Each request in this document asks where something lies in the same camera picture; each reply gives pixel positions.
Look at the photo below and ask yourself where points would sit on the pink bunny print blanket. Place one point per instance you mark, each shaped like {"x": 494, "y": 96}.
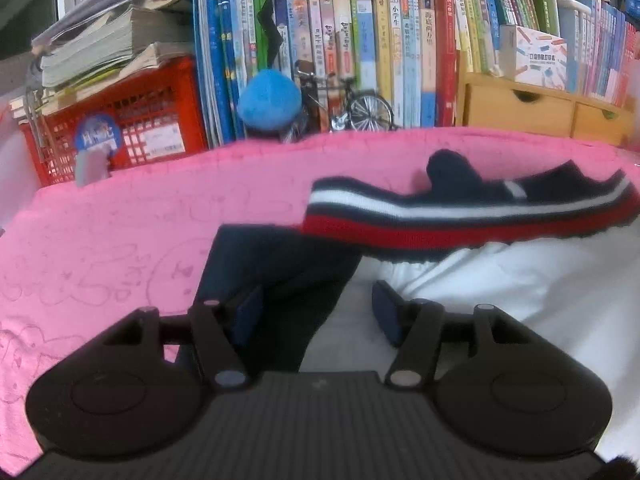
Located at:
{"x": 125, "y": 240}

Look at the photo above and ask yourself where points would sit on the wooden drawer organizer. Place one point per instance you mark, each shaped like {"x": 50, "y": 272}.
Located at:
{"x": 525, "y": 110}

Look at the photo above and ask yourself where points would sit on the white label printer box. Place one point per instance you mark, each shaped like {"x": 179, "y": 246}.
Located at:
{"x": 535, "y": 57}

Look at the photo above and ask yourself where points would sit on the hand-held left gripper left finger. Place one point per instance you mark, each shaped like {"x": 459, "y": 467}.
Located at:
{"x": 248, "y": 315}

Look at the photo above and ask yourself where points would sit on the white and navy jacket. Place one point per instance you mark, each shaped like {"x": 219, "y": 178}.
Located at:
{"x": 500, "y": 300}

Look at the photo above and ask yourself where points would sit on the small round blue plush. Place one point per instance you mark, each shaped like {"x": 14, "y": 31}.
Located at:
{"x": 270, "y": 100}

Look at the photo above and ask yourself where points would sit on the red plastic crate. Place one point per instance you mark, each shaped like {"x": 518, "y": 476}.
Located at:
{"x": 150, "y": 110}

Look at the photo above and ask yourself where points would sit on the stack of papers and booklets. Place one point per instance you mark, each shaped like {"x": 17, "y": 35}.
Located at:
{"x": 95, "y": 45}

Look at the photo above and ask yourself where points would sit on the model bicycle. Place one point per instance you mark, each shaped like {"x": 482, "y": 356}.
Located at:
{"x": 365, "y": 110}

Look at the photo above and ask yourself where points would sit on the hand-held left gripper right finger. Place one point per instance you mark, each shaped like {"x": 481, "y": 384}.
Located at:
{"x": 387, "y": 312}

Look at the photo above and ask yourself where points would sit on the round blue hand fan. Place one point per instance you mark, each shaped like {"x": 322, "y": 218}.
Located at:
{"x": 97, "y": 140}

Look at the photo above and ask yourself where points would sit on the row of colourful books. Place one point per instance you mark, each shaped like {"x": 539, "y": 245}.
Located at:
{"x": 350, "y": 45}

